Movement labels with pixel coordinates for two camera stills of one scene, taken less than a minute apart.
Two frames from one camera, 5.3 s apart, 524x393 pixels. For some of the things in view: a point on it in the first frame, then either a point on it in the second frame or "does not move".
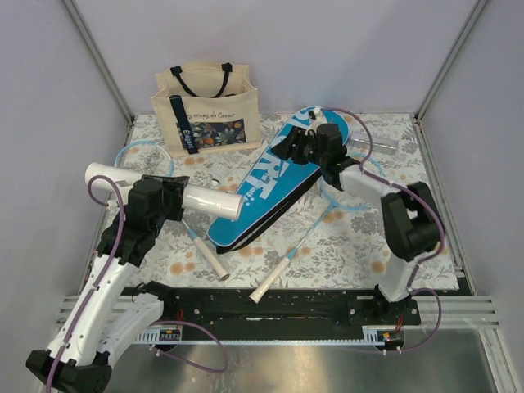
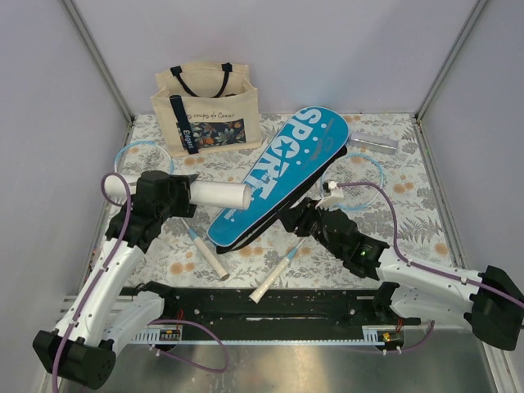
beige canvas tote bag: (206, 107) does not move
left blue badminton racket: (149, 158) does not move
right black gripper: (296, 137) to (291, 218)
